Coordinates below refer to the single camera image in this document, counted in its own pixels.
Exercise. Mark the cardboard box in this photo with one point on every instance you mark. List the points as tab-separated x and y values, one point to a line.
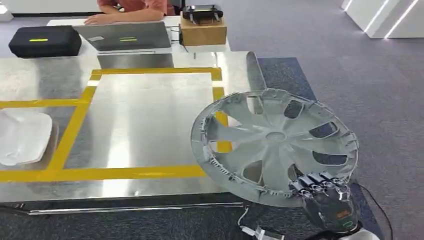
203	34

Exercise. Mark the white lit wall panel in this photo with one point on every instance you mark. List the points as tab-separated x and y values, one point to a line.
381	16

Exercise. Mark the yellow bench tape strip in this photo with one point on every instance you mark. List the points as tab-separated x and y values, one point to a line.
116	173
71	132
152	71
39	103

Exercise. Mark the white moulded tray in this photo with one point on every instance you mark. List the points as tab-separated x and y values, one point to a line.
23	136

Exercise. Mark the grey laptop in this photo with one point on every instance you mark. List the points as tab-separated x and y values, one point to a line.
126	36

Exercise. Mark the steel workbench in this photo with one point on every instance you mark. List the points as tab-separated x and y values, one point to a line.
149	116

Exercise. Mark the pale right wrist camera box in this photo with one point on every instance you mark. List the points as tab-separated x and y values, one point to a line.
359	235

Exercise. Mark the black handheld controller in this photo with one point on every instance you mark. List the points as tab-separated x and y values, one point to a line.
202	11

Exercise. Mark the grey plastic wheel cover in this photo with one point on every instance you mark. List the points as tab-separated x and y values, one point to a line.
275	136

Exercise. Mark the person's hand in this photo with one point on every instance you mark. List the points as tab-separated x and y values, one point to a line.
96	20

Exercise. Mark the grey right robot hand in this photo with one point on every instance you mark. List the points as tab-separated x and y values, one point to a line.
328	208

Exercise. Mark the person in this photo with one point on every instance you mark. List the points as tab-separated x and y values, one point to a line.
149	4

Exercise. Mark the black hard case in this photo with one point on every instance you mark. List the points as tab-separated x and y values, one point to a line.
46	41

